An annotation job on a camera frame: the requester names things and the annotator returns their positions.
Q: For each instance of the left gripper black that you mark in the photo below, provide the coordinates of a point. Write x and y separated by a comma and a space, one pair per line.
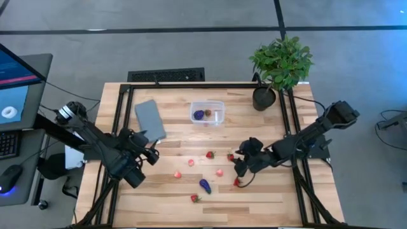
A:
135, 162

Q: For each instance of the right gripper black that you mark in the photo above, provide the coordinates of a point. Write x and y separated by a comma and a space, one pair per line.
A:
260, 157

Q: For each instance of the pink round toy fruit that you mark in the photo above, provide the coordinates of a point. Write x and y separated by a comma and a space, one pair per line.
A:
177, 175
219, 172
190, 163

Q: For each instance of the purple toy eggplant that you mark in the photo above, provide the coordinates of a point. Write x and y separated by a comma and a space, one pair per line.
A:
205, 186

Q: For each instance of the purple toy grape bunch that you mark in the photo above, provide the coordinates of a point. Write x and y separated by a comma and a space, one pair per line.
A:
198, 114

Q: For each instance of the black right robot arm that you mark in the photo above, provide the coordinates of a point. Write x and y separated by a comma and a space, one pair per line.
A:
318, 127

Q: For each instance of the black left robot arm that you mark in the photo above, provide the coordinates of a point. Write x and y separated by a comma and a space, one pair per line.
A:
92, 133

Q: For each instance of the clear plastic tupperware container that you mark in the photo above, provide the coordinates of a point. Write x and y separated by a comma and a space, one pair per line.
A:
216, 108

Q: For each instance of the black perforated floor grille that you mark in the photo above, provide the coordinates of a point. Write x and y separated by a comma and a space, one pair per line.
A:
166, 75

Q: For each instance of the black stool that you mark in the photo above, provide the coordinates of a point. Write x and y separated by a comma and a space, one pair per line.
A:
52, 166

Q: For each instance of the green plant in black pot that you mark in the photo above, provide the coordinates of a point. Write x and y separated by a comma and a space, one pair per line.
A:
281, 62

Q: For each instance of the black caster wheel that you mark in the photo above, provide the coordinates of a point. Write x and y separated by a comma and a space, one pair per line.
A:
43, 204

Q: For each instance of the grey computer desk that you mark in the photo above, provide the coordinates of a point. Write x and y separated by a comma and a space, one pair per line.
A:
36, 101

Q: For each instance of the black computer mouse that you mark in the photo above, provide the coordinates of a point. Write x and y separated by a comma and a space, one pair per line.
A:
9, 178

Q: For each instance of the black keyboard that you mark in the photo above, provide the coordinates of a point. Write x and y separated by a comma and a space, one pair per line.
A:
8, 144

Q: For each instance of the computer monitor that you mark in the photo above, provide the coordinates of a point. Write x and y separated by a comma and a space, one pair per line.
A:
14, 71

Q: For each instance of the grey metal floor stand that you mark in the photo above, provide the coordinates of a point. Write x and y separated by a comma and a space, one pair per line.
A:
397, 120

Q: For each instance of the black aluminium rig frame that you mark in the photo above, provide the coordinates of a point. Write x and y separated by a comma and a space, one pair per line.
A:
190, 86

